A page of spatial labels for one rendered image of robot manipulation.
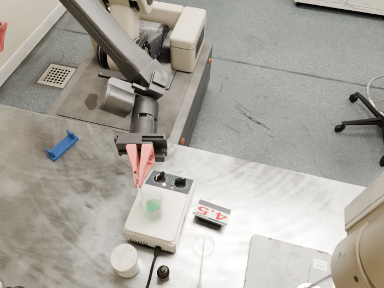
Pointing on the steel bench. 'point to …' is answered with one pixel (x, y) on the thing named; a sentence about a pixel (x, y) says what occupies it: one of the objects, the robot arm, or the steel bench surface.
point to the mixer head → (362, 241)
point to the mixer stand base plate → (284, 264)
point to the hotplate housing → (159, 239)
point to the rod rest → (62, 146)
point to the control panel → (169, 183)
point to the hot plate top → (170, 200)
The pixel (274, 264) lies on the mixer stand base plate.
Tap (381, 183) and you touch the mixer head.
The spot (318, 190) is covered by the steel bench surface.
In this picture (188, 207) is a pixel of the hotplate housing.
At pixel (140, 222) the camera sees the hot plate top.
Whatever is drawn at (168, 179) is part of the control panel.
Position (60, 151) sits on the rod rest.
